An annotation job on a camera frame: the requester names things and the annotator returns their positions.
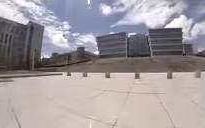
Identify dark grey building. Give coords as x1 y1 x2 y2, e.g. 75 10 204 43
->
126 33 152 58

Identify small distant building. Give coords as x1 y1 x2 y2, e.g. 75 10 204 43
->
182 43 194 56

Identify low dark kerb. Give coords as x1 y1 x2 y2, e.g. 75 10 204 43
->
0 72 64 80

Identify large grey building, tall windows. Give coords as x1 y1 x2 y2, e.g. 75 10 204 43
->
0 13 45 71

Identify row of short bollards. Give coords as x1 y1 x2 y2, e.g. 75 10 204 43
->
66 69 202 80

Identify pale concrete slab plaza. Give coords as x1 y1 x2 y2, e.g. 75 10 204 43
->
0 71 205 128

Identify wide grey banded building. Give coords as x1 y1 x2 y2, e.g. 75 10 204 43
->
147 27 184 57

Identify low distant building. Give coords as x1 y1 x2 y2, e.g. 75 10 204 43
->
41 46 99 66

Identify wide grey stone steps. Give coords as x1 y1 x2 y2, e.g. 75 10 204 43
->
36 54 205 74

